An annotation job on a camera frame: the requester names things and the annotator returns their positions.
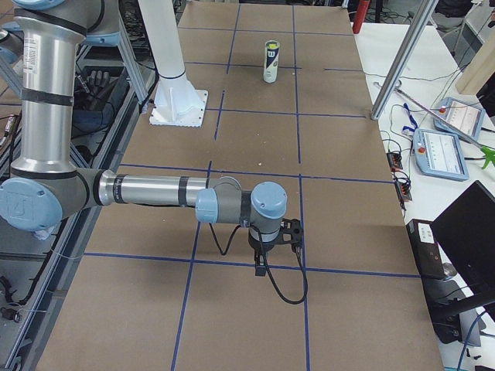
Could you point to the far teach pendant tablet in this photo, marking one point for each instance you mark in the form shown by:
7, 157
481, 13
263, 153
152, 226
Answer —
464, 116

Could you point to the black monitor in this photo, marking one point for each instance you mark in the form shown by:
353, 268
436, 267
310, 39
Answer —
465, 231

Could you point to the aluminium frame post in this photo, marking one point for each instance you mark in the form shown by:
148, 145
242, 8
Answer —
406, 48

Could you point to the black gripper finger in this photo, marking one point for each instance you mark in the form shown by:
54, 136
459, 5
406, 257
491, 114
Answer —
259, 265

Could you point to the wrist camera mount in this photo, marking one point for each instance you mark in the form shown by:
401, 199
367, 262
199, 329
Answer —
291, 232

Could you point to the white pedestal column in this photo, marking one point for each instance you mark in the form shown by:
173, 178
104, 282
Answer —
176, 101

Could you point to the red cylinder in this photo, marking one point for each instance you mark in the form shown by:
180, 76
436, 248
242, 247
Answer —
360, 15

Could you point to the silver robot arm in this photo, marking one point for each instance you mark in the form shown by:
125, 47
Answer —
45, 187

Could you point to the tennis ball can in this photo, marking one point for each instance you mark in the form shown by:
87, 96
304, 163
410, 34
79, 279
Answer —
271, 63

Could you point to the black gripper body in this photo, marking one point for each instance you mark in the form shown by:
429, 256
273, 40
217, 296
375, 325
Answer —
258, 246

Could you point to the blue lanyard badge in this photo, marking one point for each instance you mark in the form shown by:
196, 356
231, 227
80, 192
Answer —
410, 128

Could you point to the teach pendant tablet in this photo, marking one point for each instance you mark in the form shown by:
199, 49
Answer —
464, 116
438, 154

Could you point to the near teach pendant tablet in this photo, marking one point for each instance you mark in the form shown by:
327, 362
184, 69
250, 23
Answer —
438, 154

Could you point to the black computer box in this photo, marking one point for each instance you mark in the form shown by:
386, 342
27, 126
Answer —
426, 252

